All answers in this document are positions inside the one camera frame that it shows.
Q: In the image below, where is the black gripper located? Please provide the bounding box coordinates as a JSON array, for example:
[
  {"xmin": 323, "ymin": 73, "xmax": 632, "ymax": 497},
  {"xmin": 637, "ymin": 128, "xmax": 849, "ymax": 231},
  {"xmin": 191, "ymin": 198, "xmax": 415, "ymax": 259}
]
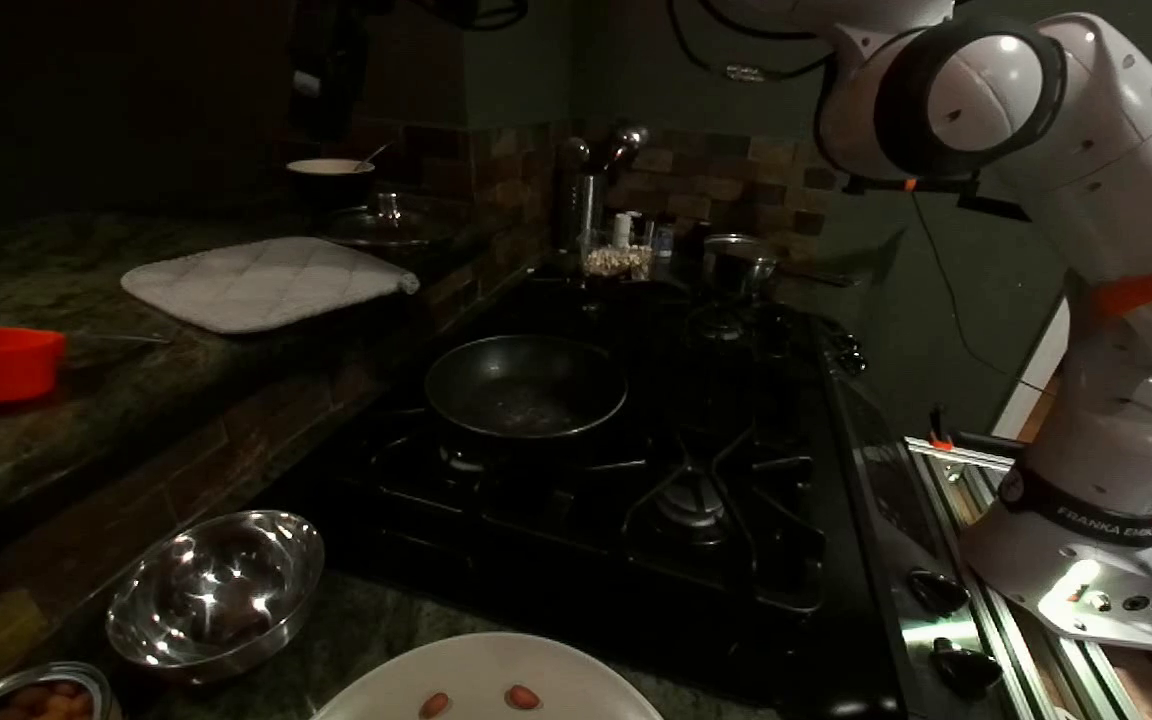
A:
[{"xmin": 283, "ymin": 0, "xmax": 376, "ymax": 143}]

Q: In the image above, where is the black frying pan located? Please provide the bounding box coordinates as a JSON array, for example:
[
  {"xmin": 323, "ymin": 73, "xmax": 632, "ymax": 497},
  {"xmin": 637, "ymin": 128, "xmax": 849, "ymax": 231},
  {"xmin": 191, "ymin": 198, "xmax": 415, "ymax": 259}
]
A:
[{"xmin": 422, "ymin": 329, "xmax": 637, "ymax": 471}]

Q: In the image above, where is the dark bowl with white inside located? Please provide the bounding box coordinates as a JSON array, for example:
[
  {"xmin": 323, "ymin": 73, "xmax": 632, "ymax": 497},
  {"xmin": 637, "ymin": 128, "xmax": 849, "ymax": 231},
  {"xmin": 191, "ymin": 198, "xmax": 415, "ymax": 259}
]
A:
[{"xmin": 283, "ymin": 151, "xmax": 386, "ymax": 218}]

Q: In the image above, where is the white quilted mat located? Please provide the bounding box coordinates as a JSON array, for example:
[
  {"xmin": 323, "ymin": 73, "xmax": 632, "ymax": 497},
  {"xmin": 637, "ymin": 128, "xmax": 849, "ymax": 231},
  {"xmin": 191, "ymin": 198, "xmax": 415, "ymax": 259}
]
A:
[{"xmin": 118, "ymin": 231, "xmax": 426, "ymax": 340}]

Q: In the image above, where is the small spice jar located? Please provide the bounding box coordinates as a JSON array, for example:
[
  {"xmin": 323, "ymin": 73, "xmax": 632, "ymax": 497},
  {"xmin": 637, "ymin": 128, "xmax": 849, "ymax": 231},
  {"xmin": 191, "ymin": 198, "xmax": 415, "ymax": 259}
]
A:
[{"xmin": 609, "ymin": 208, "xmax": 648, "ymax": 259}]

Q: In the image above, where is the steel cup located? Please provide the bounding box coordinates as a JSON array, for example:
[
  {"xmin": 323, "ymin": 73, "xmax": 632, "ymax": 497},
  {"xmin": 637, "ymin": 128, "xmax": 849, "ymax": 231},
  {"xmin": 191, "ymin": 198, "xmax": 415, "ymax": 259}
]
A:
[{"xmin": 699, "ymin": 228, "xmax": 775, "ymax": 321}]

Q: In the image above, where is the shiny steel bowl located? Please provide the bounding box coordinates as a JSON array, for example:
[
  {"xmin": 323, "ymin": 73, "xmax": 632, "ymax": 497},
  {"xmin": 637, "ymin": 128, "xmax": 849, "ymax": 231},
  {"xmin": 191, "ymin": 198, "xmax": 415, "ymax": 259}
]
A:
[{"xmin": 103, "ymin": 506, "xmax": 330, "ymax": 684}]

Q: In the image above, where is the black gas stove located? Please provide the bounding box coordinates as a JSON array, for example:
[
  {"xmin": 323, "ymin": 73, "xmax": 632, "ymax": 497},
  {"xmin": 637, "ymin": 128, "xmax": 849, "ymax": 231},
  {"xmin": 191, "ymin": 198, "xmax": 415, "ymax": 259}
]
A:
[{"xmin": 311, "ymin": 265, "xmax": 909, "ymax": 720}]

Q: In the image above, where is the white plate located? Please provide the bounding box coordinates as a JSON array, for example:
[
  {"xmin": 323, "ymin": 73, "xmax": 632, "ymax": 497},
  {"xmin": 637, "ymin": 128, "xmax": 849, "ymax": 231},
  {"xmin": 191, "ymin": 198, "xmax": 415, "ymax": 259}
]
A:
[{"xmin": 308, "ymin": 627, "xmax": 670, "ymax": 720}]

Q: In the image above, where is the black rod with orange clips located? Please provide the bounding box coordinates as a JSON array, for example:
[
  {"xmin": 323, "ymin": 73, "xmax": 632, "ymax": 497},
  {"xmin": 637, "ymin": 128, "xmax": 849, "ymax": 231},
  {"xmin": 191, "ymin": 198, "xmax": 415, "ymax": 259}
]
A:
[{"xmin": 841, "ymin": 167, "xmax": 1036, "ymax": 228}]

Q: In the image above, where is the small bowl with food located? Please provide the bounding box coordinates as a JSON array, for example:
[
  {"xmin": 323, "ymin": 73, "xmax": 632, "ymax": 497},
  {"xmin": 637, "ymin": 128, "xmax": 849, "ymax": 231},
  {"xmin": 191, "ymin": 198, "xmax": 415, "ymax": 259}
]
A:
[{"xmin": 0, "ymin": 657, "xmax": 123, "ymax": 720}]

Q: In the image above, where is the metal clamp with orange tip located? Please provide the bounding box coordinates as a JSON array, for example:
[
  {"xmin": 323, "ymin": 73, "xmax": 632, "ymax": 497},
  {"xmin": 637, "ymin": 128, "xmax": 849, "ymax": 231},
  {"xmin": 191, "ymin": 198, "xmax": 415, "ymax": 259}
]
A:
[{"xmin": 901, "ymin": 420, "xmax": 1023, "ymax": 480}]

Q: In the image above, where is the black stove knob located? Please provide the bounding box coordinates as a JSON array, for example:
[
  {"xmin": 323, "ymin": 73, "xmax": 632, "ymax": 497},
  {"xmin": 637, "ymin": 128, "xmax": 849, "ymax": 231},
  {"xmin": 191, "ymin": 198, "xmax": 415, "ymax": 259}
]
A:
[
  {"xmin": 909, "ymin": 571, "xmax": 967, "ymax": 620},
  {"xmin": 931, "ymin": 638, "xmax": 1009, "ymax": 706}
]

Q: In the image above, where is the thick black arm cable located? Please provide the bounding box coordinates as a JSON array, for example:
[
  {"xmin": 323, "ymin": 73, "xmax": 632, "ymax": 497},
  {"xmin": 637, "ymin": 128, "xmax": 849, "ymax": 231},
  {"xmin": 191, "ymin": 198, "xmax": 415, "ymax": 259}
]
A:
[{"xmin": 663, "ymin": 0, "xmax": 849, "ymax": 90}]

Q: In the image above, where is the thin black cable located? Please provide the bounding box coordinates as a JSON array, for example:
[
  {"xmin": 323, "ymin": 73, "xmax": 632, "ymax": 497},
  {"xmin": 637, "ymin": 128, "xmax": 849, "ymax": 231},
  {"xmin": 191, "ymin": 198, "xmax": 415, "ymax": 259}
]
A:
[{"xmin": 909, "ymin": 193, "xmax": 1000, "ymax": 386}]

